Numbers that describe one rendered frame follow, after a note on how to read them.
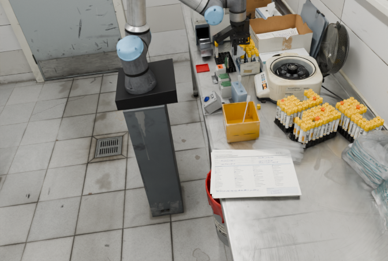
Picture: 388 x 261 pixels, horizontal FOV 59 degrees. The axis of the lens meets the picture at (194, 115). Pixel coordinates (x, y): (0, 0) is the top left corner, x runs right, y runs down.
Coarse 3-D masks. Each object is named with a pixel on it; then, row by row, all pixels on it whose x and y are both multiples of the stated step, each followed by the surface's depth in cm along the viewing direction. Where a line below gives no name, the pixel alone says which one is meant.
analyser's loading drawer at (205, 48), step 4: (200, 36) 201; (204, 36) 201; (200, 40) 193; (204, 40) 193; (208, 40) 193; (200, 44) 189; (204, 44) 189; (208, 44) 190; (200, 48) 191; (204, 48) 191; (208, 48) 190; (204, 52) 186; (208, 52) 186; (212, 52) 187; (204, 56) 188
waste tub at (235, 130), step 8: (224, 104) 142; (232, 104) 142; (240, 104) 142; (248, 104) 142; (224, 112) 138; (232, 112) 144; (240, 112) 145; (248, 112) 145; (256, 112) 136; (224, 120) 140; (232, 120) 147; (240, 120) 147; (248, 120) 146; (256, 120) 137; (232, 128) 133; (240, 128) 133; (248, 128) 134; (256, 128) 134; (232, 136) 136; (240, 136) 136; (248, 136) 137; (256, 136) 137
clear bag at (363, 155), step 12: (372, 132) 119; (384, 132) 115; (360, 144) 116; (372, 144) 114; (384, 144) 110; (348, 156) 123; (360, 156) 118; (372, 156) 114; (384, 156) 110; (360, 168) 119; (372, 168) 114; (384, 168) 111; (372, 180) 114
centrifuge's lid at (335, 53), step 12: (336, 24) 141; (324, 36) 155; (336, 36) 152; (348, 36) 139; (324, 48) 158; (336, 48) 153; (348, 48) 138; (324, 60) 157; (336, 60) 139; (324, 72) 151; (336, 72) 145
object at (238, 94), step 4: (232, 84) 152; (236, 84) 151; (240, 84) 151; (232, 88) 154; (236, 88) 149; (240, 88) 149; (244, 88) 149; (232, 92) 155; (236, 92) 148; (240, 92) 147; (244, 92) 146; (232, 96) 157; (236, 96) 149; (240, 96) 146; (244, 96) 147; (232, 100) 157; (236, 100) 151; (240, 100) 148; (244, 100) 148
